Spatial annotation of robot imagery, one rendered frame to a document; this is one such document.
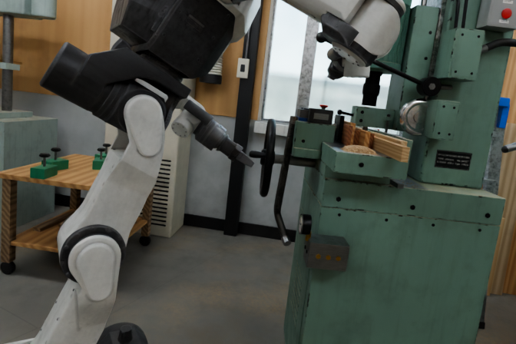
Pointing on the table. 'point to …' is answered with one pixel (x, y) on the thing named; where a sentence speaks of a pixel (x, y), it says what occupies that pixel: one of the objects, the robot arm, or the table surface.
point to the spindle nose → (372, 88)
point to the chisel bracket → (371, 117)
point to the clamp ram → (339, 127)
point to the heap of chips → (358, 150)
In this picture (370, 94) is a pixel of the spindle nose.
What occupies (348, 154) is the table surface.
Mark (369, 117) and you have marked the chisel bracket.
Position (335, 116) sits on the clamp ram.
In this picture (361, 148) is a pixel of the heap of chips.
